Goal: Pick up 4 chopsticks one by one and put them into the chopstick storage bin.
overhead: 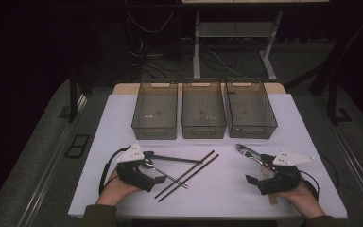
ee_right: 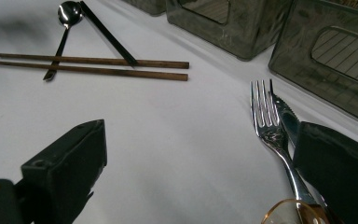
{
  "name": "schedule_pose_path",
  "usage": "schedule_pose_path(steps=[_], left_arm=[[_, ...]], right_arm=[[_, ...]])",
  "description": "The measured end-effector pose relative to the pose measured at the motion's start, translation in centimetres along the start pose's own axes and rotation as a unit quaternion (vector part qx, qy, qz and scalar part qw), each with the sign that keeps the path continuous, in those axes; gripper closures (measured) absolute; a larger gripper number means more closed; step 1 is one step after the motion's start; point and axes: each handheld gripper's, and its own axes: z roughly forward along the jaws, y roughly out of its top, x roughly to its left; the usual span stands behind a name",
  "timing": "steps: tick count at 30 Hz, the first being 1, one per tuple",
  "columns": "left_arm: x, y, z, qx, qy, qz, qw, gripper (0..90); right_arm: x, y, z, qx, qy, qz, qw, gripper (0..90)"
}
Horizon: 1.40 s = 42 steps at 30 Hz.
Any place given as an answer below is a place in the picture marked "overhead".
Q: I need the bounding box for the wooden spoon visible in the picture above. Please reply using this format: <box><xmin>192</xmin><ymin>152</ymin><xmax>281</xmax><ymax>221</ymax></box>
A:
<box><xmin>260</xmin><ymin>166</ymin><xmax>279</xmax><ymax>206</ymax></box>

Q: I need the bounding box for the dark metal stand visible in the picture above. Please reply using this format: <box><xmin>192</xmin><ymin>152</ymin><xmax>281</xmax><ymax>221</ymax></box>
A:
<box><xmin>326</xmin><ymin>79</ymin><xmax>353</xmax><ymax>126</ymax></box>
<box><xmin>58</xmin><ymin>70</ymin><xmax>87</xmax><ymax>124</ymax></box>

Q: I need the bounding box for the aluminium floor rail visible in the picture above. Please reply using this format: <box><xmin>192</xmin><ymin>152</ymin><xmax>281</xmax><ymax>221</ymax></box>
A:
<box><xmin>329</xmin><ymin>121</ymin><xmax>363</xmax><ymax>217</ymax></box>
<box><xmin>17</xmin><ymin>94</ymin><xmax>89</xmax><ymax>227</ymax></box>

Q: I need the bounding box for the black chopstick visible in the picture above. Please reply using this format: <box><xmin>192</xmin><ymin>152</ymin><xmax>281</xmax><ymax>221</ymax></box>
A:
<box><xmin>153</xmin><ymin>154</ymin><xmax>203</xmax><ymax>165</ymax></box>
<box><xmin>152</xmin><ymin>153</ymin><xmax>203</xmax><ymax>164</ymax></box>

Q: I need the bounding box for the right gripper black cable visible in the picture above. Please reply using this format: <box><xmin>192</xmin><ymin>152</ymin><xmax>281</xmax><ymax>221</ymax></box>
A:
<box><xmin>298</xmin><ymin>153</ymin><xmax>340</xmax><ymax>201</ymax></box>

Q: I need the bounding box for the metal spoon twisted handle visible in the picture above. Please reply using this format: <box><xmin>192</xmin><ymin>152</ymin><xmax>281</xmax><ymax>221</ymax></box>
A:
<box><xmin>141</xmin><ymin>162</ymin><xmax>190</xmax><ymax>189</ymax></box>

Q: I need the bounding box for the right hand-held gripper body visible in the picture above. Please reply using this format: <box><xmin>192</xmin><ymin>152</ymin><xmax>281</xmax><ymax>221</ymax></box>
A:
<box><xmin>257</xmin><ymin>148</ymin><xmax>316</xmax><ymax>196</ymax></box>

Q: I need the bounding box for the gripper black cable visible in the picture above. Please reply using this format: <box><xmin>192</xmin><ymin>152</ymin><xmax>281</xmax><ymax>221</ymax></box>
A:
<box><xmin>298</xmin><ymin>153</ymin><xmax>340</xmax><ymax>201</ymax></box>
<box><xmin>98</xmin><ymin>145</ymin><xmax>130</xmax><ymax>195</ymax></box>

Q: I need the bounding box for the person's right hand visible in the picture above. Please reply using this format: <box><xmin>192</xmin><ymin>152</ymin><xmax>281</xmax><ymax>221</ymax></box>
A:
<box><xmin>275</xmin><ymin>181</ymin><xmax>327</xmax><ymax>219</ymax></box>

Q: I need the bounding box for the white hanging cable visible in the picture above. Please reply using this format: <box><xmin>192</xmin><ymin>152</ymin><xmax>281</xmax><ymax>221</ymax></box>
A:
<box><xmin>127</xmin><ymin>10</ymin><xmax>175</xmax><ymax>34</ymax></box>

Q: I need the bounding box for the metal fork dark handle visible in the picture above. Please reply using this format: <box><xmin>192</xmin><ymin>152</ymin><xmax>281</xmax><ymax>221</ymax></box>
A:
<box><xmin>234</xmin><ymin>143</ymin><xmax>264</xmax><ymax>163</ymax></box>

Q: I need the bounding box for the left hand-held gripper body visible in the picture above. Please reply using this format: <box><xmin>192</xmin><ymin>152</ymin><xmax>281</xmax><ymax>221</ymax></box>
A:
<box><xmin>116</xmin><ymin>142</ymin><xmax>156</xmax><ymax>193</ymax></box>

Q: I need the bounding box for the person's left hand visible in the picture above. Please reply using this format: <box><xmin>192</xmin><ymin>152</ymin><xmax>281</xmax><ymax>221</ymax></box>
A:
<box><xmin>95</xmin><ymin>169</ymin><xmax>144</xmax><ymax>208</ymax></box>

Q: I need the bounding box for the smoky transparent plastic bin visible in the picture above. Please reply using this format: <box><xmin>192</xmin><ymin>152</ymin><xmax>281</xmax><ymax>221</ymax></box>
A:
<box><xmin>181</xmin><ymin>79</ymin><xmax>227</xmax><ymax>140</ymax></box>
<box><xmin>225</xmin><ymin>79</ymin><xmax>279</xmax><ymax>140</ymax></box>
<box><xmin>131</xmin><ymin>79</ymin><xmax>179</xmax><ymax>141</ymax></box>

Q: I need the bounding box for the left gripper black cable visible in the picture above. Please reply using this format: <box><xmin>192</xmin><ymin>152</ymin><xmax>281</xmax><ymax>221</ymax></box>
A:
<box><xmin>98</xmin><ymin>145</ymin><xmax>130</xmax><ymax>195</ymax></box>

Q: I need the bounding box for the white metal desk frame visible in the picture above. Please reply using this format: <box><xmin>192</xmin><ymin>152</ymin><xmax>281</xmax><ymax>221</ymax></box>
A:
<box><xmin>193</xmin><ymin>9</ymin><xmax>284</xmax><ymax>81</ymax></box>

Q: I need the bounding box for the bundle of floor cables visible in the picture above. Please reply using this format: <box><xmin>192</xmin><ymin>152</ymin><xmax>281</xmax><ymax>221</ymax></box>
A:
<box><xmin>129</xmin><ymin>36</ymin><xmax>259</xmax><ymax>79</ymax></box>

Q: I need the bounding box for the white table mat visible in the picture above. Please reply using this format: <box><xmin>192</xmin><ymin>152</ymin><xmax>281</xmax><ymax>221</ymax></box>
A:
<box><xmin>68</xmin><ymin>93</ymin><xmax>348</xmax><ymax>220</ymax></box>

